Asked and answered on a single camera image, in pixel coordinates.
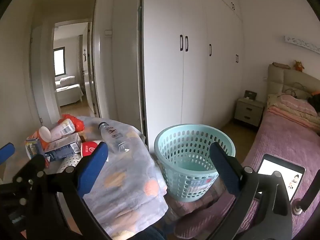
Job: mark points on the bed with pink bedspread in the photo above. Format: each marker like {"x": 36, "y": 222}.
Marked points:
{"x": 280, "y": 140}

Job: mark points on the dark garment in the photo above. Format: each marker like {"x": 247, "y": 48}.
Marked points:
{"x": 315, "y": 100}

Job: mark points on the grey nightstand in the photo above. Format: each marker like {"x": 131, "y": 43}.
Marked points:
{"x": 250, "y": 111}

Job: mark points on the teal plastic laundry basket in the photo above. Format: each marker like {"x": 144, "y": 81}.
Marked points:
{"x": 175, "y": 140}

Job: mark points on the white wall decoration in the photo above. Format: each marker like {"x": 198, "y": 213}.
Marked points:
{"x": 300, "y": 42}

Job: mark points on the perforated metal plate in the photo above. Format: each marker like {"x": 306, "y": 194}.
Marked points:
{"x": 70, "y": 161}

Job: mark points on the pink folded blanket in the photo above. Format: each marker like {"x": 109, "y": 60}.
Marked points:
{"x": 292, "y": 107}

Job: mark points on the grey printed blanket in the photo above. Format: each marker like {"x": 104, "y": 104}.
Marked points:
{"x": 125, "y": 180}

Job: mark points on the white cardboard box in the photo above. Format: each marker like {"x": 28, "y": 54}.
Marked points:
{"x": 65, "y": 140}

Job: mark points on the orange plastic bag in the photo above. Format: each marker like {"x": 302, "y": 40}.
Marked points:
{"x": 78, "y": 123}

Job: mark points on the dark blue box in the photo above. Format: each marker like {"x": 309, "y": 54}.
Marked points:
{"x": 62, "y": 153}

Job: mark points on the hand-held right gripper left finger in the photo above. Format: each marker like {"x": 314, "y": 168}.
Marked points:
{"x": 92, "y": 165}

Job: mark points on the white sofa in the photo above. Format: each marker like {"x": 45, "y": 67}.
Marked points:
{"x": 67, "y": 90}

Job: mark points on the white sliding door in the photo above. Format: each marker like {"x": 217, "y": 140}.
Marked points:
{"x": 120, "y": 55}

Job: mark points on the orange plush toy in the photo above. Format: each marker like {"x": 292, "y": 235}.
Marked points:
{"x": 298, "y": 65}

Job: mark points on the dark picture frame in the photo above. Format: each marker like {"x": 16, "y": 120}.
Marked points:
{"x": 250, "y": 95}

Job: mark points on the brown cloth item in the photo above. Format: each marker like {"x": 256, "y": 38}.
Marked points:
{"x": 281, "y": 65}

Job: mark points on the white wardrobe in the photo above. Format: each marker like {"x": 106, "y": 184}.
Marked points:
{"x": 162, "y": 67}

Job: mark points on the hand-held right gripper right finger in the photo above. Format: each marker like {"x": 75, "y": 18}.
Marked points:
{"x": 225, "y": 170}

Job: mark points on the beige bed headboard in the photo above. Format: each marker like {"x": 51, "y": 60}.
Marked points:
{"x": 277, "y": 80}

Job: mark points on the dark framed window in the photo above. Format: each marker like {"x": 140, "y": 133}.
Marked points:
{"x": 59, "y": 61}

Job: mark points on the orange and blue box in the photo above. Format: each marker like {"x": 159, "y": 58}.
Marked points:
{"x": 32, "y": 147}

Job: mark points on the clear plastic bottle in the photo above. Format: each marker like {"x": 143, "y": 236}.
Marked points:
{"x": 112, "y": 135}

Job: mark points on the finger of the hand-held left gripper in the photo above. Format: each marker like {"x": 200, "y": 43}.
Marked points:
{"x": 30, "y": 166}
{"x": 6, "y": 151}

